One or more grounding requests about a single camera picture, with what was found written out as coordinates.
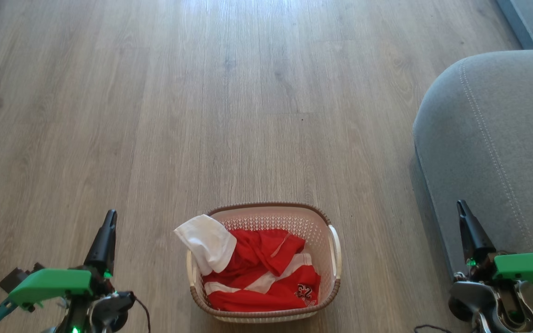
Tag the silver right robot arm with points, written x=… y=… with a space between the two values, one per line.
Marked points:
x=474 y=296

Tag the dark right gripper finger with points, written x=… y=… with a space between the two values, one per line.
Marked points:
x=474 y=240

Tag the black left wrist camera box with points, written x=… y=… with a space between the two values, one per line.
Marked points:
x=14 y=277

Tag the red shirt with white sleeve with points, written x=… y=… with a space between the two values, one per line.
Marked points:
x=208 y=240

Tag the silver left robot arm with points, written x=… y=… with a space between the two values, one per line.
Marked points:
x=109 y=312

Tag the red shorts with white stripes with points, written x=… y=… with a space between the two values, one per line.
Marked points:
x=257 y=300

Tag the white woven laundry basket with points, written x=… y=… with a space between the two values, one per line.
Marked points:
x=312 y=222

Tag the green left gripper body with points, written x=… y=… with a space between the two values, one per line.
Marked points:
x=53 y=282

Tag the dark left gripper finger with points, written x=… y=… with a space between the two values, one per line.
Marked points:
x=103 y=245

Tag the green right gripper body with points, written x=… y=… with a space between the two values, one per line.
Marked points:
x=525 y=268

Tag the grey fabric sofa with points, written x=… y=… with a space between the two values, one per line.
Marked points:
x=502 y=138

